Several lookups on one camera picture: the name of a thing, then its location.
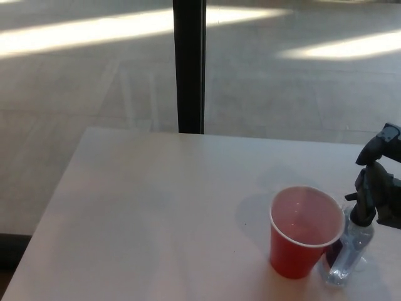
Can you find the black window frame post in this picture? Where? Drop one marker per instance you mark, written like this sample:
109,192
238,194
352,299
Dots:
190,62

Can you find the red plastic cup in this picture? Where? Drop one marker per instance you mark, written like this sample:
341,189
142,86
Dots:
286,254

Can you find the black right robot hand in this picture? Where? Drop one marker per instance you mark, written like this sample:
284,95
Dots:
383,194

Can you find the clear hand soap pump bottle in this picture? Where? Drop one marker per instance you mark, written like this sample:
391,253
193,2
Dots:
351,241

